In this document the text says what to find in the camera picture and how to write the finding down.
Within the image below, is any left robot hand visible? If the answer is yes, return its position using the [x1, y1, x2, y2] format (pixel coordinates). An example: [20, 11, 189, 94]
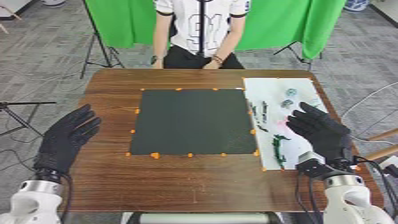
[32, 103, 105, 177]

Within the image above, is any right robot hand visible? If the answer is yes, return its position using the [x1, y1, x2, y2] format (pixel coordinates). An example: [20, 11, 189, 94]
[285, 101, 356, 168]

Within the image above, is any dark mat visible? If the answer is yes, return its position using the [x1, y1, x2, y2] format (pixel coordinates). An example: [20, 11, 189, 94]
[128, 88, 261, 157]

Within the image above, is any person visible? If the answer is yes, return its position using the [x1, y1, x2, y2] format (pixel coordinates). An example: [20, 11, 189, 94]
[150, 0, 253, 70]

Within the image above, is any black tripod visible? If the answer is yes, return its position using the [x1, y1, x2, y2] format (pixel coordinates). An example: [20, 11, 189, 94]
[0, 100, 61, 138]

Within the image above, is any white sheet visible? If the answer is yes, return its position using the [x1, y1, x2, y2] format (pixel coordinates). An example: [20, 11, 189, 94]
[242, 77, 334, 172]

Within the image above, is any black stand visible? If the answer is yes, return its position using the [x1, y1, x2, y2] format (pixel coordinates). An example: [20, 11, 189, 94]
[196, 0, 210, 60]
[78, 0, 126, 80]
[272, 41, 327, 72]

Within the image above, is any pale grey bar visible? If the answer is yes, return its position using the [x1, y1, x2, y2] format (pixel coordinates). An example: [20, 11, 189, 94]
[121, 212, 286, 224]

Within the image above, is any black cable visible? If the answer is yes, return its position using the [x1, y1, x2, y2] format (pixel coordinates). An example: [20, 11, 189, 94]
[354, 155, 398, 215]

